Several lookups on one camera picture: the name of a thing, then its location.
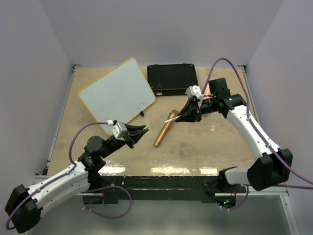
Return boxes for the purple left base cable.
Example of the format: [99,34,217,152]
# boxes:
[82,184,132,218]

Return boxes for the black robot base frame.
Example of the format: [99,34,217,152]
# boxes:
[89,176,246,203]

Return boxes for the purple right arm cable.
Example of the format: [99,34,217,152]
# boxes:
[202,57,313,185]

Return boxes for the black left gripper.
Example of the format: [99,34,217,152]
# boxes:
[100,122,148,158]

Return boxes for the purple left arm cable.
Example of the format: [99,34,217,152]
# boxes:
[5,119,115,230]

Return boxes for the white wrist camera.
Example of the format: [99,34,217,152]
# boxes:
[111,122,128,141]
[185,85,204,103]

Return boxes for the yellow framed whiteboard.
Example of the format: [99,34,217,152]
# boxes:
[78,57,156,123]

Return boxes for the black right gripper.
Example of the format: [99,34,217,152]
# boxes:
[175,96,218,122]

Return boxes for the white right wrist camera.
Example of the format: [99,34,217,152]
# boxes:
[185,85,204,103]

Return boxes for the white green whiteboard marker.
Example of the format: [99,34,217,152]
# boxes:
[163,115,180,124]

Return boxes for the pink small object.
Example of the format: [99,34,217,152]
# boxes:
[203,85,212,99]

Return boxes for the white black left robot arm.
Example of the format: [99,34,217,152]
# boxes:
[4,120,149,234]

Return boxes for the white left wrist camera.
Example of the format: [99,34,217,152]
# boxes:
[111,122,128,141]

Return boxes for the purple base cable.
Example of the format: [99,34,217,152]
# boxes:
[82,184,132,218]
[219,183,249,211]

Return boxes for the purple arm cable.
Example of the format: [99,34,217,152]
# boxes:
[202,57,313,185]
[5,119,115,230]

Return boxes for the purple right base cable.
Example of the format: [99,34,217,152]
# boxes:
[219,183,249,211]

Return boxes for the gold microphone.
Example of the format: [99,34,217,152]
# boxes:
[154,110,179,147]

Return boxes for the black hard case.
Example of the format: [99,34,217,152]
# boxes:
[147,63,198,96]

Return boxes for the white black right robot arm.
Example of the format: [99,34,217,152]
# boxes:
[176,78,293,192]

